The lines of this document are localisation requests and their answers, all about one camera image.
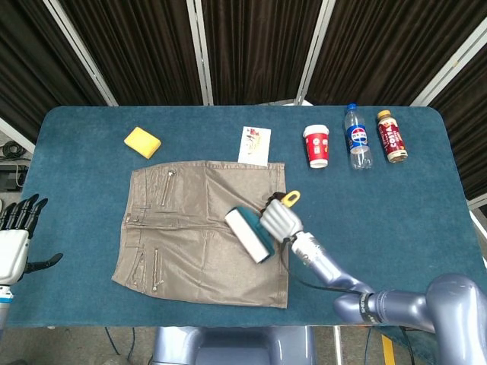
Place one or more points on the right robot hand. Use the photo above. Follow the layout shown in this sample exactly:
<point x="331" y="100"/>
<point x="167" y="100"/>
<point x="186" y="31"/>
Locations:
<point x="279" y="222"/>

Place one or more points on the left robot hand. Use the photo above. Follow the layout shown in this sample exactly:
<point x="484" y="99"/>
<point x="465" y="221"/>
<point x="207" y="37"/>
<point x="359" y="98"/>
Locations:
<point x="11" y="251"/>

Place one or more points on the teal lint roller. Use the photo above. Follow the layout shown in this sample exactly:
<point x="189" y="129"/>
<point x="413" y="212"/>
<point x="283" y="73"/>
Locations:
<point x="251" y="232"/>

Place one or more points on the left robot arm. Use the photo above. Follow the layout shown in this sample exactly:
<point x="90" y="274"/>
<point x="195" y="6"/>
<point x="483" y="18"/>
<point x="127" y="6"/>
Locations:
<point x="4" y="304"/>

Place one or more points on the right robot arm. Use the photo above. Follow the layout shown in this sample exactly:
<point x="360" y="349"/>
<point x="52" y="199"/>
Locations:
<point x="380" y="289"/>

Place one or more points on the brown skirt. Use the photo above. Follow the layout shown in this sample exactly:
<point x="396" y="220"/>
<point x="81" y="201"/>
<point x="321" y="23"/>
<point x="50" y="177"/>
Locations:
<point x="182" y="243"/>

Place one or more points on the blue table cloth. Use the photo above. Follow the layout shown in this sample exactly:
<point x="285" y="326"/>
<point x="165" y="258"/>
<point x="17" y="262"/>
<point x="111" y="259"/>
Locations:
<point x="76" y="213"/>

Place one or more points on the white printed card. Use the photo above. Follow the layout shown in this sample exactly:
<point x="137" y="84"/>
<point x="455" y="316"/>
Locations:
<point x="255" y="146"/>

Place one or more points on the red paper cup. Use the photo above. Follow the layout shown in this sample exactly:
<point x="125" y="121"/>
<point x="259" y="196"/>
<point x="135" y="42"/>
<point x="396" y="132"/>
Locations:
<point x="317" y="146"/>

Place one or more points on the Pepsi plastic bottle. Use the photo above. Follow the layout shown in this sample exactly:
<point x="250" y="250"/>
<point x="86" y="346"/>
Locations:
<point x="357" y="138"/>

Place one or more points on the robot torso base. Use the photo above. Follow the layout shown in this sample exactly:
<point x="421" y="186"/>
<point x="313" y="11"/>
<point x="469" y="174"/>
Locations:
<point x="232" y="346"/>

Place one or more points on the Costa coffee bottle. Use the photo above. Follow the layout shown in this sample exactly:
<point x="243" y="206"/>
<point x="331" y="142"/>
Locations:
<point x="392" y="137"/>

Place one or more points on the yellow sponge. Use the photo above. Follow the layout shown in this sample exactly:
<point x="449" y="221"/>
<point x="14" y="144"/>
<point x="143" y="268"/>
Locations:
<point x="142" y="142"/>

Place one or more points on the folding screen partition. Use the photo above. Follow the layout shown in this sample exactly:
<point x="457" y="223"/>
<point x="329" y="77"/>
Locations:
<point x="258" y="45"/>

